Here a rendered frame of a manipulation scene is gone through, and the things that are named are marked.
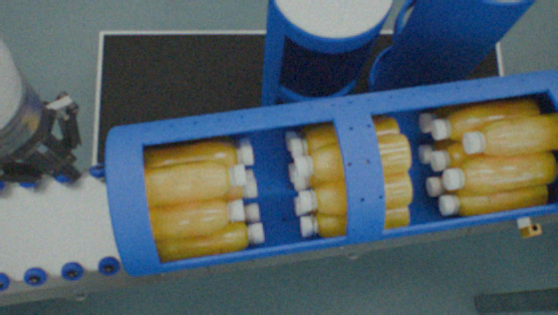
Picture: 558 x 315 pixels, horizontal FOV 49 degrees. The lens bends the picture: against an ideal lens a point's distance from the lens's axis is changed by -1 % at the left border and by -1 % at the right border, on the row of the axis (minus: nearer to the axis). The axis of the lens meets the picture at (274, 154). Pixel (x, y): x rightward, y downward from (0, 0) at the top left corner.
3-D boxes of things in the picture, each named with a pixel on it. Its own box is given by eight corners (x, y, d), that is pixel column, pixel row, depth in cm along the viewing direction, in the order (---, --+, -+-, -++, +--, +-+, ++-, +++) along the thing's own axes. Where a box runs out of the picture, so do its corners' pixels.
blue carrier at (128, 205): (548, 223, 133) (623, 188, 106) (140, 286, 126) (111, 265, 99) (512, 103, 142) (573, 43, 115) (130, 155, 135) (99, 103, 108)
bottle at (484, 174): (540, 181, 124) (449, 194, 122) (537, 146, 123) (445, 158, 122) (559, 185, 117) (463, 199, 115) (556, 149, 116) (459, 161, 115)
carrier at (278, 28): (246, 95, 223) (286, 161, 218) (245, -40, 139) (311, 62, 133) (313, 59, 228) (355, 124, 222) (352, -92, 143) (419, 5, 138)
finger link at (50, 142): (12, 117, 65) (23, 108, 65) (50, 144, 76) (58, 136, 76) (35, 143, 64) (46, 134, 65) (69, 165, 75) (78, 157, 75)
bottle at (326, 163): (406, 176, 117) (307, 191, 115) (398, 143, 120) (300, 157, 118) (415, 161, 110) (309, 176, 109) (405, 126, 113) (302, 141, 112)
